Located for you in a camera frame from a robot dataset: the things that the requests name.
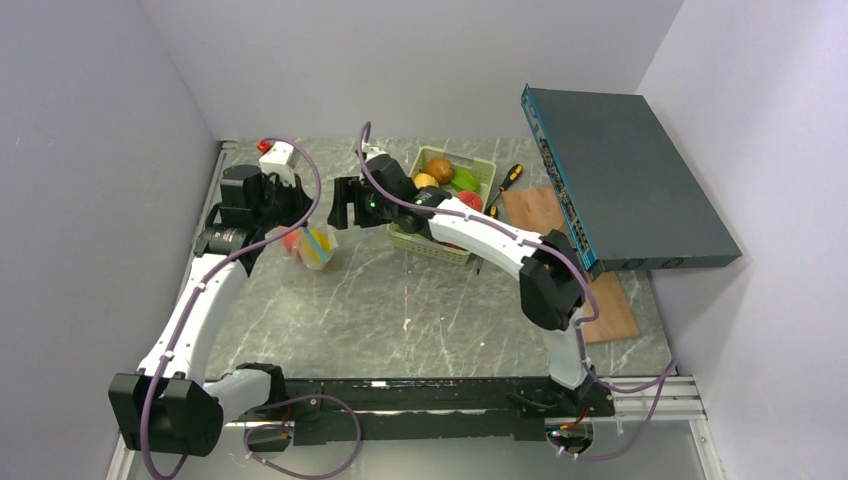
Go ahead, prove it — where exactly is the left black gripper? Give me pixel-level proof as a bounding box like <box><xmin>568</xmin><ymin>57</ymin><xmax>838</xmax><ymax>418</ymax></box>
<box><xmin>253</xmin><ymin>171</ymin><xmax>316</xmax><ymax>233</ymax></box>

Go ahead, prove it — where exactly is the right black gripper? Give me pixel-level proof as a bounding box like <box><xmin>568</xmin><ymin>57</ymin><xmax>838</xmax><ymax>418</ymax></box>
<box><xmin>328</xmin><ymin>176</ymin><xmax>397</xmax><ymax>229</ymax></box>

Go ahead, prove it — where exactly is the red orange mango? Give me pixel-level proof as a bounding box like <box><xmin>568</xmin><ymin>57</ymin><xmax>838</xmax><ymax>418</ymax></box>
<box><xmin>281</xmin><ymin>228</ymin><xmax>302</xmax><ymax>258</ymax></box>

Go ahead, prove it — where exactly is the clear zip top bag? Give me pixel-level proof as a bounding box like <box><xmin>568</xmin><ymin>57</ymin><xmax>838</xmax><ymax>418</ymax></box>
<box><xmin>281</xmin><ymin>227</ymin><xmax>339</xmax><ymax>270</ymax></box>

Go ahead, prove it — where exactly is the yellow green starfruit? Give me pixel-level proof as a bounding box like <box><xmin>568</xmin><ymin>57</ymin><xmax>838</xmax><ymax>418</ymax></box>
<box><xmin>298</xmin><ymin>228</ymin><xmax>332</xmax><ymax>270</ymax></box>

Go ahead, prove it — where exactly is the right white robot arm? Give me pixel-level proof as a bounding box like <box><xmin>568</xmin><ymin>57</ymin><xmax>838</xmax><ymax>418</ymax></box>
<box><xmin>327</xmin><ymin>153</ymin><xmax>590</xmax><ymax>415</ymax></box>

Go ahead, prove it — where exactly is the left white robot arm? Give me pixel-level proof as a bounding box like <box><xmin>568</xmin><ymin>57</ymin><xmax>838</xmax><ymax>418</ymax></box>
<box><xmin>108</xmin><ymin>165</ymin><xmax>315</xmax><ymax>457</ymax></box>

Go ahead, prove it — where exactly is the yellow lemon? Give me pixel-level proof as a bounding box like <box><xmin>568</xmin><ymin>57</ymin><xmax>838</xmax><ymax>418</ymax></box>
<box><xmin>413</xmin><ymin>172</ymin><xmax>440</xmax><ymax>189</ymax></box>

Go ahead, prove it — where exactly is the brown kiwi fruit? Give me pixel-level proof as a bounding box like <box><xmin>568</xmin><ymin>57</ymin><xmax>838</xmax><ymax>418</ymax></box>
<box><xmin>424</xmin><ymin>157</ymin><xmax>455</xmax><ymax>185</ymax></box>

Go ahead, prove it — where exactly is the pink orange peach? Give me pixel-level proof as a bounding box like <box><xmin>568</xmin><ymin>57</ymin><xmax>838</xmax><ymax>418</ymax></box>
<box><xmin>456</xmin><ymin>190</ymin><xmax>484</xmax><ymax>212</ymax></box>

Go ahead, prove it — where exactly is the orange black screwdriver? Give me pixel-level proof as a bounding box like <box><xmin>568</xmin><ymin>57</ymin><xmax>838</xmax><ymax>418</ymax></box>
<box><xmin>490</xmin><ymin>163</ymin><xmax>524</xmax><ymax>204</ymax></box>

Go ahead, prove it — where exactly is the brown wooden board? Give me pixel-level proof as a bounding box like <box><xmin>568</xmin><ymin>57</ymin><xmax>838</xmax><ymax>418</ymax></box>
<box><xmin>502</xmin><ymin>187</ymin><xmax>647</xmax><ymax>344</ymax></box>

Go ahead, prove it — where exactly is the small metal block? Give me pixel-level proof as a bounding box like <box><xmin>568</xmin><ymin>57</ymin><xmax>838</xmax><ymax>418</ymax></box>
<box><xmin>558</xmin><ymin>223</ymin><xmax>582</xmax><ymax>255</ymax></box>

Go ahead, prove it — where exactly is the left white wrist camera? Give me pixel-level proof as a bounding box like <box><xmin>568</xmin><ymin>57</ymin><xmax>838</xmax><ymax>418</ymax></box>
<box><xmin>256</xmin><ymin>140</ymin><xmax>297</xmax><ymax>186</ymax></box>

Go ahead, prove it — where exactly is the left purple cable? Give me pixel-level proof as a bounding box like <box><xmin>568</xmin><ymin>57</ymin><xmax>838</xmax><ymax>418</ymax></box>
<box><xmin>139</xmin><ymin>137</ymin><xmax>362</xmax><ymax>480</ymax></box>

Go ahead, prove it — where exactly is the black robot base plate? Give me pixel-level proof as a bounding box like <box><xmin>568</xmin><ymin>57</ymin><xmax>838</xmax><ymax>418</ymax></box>
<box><xmin>241</xmin><ymin>376</ymin><xmax>616</xmax><ymax>446</ymax></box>

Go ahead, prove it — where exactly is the dark blue network switch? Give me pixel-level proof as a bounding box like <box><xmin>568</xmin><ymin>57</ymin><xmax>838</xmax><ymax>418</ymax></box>
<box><xmin>521</xmin><ymin>86</ymin><xmax>742</xmax><ymax>276</ymax></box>

